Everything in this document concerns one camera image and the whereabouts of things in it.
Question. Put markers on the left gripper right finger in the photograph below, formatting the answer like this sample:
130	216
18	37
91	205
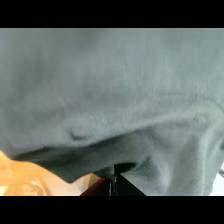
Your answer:
127	186

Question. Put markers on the grey garment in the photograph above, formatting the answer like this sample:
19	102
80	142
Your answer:
110	93

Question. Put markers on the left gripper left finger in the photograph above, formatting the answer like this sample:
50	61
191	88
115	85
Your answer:
111	187

